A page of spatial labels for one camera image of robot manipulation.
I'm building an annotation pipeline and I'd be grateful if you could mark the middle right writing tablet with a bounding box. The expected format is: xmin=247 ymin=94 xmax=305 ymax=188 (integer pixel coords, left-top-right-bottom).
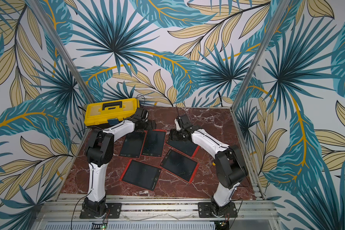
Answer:
xmin=160 ymin=149 xmax=198 ymax=183

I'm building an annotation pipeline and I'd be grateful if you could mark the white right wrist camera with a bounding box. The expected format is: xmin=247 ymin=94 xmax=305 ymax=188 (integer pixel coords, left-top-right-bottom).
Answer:
xmin=174 ymin=118 xmax=181 ymax=131

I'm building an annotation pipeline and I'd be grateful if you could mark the front left writing tablet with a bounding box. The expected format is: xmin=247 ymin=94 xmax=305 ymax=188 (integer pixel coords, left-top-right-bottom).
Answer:
xmin=122 ymin=160 xmax=161 ymax=191

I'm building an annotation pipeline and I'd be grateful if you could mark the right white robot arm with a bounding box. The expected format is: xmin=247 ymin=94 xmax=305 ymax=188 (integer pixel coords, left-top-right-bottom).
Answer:
xmin=170 ymin=115 xmax=248 ymax=217

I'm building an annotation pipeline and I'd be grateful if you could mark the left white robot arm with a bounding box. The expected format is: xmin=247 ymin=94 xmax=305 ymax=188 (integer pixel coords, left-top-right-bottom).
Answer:
xmin=82 ymin=108 xmax=156 ymax=218

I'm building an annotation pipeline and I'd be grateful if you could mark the writing tablet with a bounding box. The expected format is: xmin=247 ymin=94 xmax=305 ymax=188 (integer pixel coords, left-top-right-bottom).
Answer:
xmin=160 ymin=149 xmax=198 ymax=183
xmin=141 ymin=131 xmax=166 ymax=158
xmin=122 ymin=160 xmax=161 ymax=191
xmin=166 ymin=139 xmax=198 ymax=157
xmin=119 ymin=132 xmax=146 ymax=159

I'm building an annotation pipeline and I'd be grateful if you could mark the back left writing tablet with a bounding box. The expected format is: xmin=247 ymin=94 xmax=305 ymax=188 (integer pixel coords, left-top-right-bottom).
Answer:
xmin=141 ymin=131 xmax=166 ymax=158

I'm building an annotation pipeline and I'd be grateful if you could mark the aluminium front rail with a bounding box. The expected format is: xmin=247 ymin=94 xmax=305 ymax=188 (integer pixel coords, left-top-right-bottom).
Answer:
xmin=32 ymin=194 xmax=283 ymax=230

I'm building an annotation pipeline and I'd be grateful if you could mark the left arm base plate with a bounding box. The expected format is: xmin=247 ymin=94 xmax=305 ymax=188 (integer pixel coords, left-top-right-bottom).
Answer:
xmin=80 ymin=203 xmax=122 ymax=220

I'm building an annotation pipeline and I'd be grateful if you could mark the yellow black toolbox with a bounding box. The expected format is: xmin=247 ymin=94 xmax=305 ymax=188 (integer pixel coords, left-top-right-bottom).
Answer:
xmin=84 ymin=98 xmax=140 ymax=127

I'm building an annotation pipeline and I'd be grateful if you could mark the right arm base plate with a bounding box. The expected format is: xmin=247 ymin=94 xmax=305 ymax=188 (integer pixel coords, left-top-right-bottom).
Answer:
xmin=198 ymin=201 xmax=238 ymax=218

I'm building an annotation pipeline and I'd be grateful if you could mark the red stylus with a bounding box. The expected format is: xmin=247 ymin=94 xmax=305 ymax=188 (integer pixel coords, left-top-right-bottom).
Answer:
xmin=149 ymin=129 xmax=167 ymax=133
xmin=189 ymin=163 xmax=199 ymax=184
xmin=119 ymin=159 xmax=133 ymax=181
xmin=191 ymin=146 xmax=200 ymax=158

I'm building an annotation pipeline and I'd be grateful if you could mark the back right writing tablet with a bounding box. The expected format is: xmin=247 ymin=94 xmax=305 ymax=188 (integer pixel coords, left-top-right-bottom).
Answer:
xmin=166 ymin=139 xmax=198 ymax=157

